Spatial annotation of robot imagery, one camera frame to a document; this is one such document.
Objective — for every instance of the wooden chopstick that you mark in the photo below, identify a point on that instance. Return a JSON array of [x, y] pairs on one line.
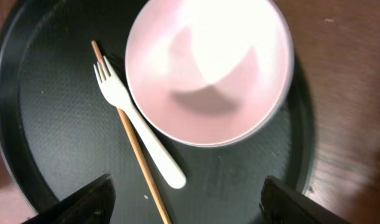
[[137, 149]]

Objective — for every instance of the white plastic fork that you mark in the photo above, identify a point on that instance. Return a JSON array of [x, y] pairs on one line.
[[166, 165]]

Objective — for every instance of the pink bowl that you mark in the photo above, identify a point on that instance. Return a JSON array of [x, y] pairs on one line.
[[209, 73]]

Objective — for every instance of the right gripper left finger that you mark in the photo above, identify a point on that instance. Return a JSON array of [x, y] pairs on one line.
[[93, 203]]

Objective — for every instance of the round black tray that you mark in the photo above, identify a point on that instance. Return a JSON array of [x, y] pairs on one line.
[[58, 133]]

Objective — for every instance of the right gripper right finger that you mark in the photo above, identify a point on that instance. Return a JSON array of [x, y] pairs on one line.
[[281, 204]]

